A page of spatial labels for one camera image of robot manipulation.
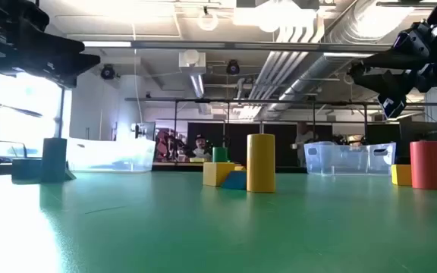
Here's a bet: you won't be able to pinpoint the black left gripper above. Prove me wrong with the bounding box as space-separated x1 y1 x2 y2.
0 0 102 89

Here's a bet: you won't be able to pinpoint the green rectangular block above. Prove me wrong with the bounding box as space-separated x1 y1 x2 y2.
42 137 68 184

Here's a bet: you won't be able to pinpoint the yellow cube block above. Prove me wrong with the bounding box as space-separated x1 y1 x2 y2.
391 164 413 187
203 162 237 187

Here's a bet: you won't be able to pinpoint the blue cube block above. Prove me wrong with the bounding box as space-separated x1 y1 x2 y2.
11 158 44 181

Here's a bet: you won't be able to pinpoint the small green block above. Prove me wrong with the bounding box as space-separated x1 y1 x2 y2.
64 161 77 181

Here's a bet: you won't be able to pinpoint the yellow cylinder block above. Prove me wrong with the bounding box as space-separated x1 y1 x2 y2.
246 133 276 193

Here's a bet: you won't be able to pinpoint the green cylinder block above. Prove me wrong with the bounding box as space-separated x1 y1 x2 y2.
212 146 229 164

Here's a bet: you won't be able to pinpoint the blue wedge block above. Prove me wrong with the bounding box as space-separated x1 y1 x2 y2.
221 170 248 191

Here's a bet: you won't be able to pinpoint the round black ceiling speaker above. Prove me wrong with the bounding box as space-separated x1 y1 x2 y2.
225 59 241 77
100 64 117 81

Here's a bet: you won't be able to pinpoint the person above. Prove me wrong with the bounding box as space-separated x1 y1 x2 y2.
346 133 366 147
291 121 318 168
192 133 213 160

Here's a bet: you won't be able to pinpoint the red cylinder block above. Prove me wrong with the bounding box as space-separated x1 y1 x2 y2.
410 140 437 190

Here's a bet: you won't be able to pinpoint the clear plastic bin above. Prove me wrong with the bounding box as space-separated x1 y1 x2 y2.
65 136 157 174
303 141 397 176

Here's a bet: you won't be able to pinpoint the white ceiling pipes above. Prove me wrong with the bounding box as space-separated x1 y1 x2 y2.
237 14 325 121

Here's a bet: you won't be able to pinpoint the black partition panel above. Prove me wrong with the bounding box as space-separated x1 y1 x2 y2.
187 121 333 168

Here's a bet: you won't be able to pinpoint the grey overhead crossbar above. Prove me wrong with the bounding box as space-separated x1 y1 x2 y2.
83 40 394 53

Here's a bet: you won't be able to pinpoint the green table mat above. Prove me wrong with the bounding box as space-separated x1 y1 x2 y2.
0 171 437 273

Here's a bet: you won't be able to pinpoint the silver air duct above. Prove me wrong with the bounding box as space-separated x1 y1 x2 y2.
263 0 420 122

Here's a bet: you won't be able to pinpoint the white ring lamp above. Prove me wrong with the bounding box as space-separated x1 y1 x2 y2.
196 6 220 33

